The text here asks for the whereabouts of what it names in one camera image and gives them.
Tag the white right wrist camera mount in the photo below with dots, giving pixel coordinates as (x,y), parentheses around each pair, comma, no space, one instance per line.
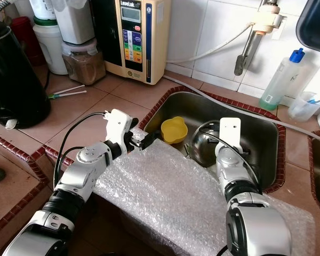
(230,132)

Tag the white plastic stick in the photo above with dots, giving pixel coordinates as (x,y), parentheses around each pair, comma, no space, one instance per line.
(66,95)
(69,88)

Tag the cream water ionizer machine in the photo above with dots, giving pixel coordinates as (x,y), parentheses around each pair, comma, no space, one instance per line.
(141,40)

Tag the clear bottle with blue cap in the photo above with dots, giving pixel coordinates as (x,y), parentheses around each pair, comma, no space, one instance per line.
(281,80)

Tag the clear bubble wrap sheet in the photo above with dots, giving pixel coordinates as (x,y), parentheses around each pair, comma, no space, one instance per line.
(165,202)

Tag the white plastic jug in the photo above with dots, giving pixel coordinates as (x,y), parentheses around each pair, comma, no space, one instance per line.
(73,24)

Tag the chrome wall tap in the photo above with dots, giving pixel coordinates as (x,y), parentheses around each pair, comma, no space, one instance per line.
(245,50)

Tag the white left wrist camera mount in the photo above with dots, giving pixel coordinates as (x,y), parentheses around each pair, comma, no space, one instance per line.
(118,127)

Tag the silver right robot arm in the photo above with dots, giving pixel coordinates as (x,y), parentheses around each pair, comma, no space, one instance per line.
(266,229)

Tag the cream tap diverter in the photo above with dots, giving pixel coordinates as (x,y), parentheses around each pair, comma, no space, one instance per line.
(266,21)

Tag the green white plastic utensil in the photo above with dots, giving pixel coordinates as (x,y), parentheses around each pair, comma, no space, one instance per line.
(186,146)

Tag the jar of brown powder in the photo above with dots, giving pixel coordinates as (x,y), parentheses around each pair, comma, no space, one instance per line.
(82,66)

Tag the black electric kettle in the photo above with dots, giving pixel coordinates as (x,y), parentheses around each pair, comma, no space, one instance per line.
(18,80)

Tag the round steel bowl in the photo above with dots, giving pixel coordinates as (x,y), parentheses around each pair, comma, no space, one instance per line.
(204,146)

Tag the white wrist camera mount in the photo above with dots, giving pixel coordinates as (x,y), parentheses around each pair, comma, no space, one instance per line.
(230,132)
(118,127)

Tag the white bottle with green band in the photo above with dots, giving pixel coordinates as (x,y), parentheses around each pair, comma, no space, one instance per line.
(49,50)

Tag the clear plastic cup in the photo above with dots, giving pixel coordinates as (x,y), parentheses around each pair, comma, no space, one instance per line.
(301,111)

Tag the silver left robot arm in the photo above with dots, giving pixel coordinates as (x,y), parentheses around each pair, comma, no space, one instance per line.
(88,165)

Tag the white blue toothbrush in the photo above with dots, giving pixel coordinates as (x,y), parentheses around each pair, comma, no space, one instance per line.
(319,98)

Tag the dark blue pan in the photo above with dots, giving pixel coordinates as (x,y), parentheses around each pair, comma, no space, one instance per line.
(316,24)

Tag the yellow plastic cup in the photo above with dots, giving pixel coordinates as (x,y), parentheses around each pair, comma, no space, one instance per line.
(174,129)

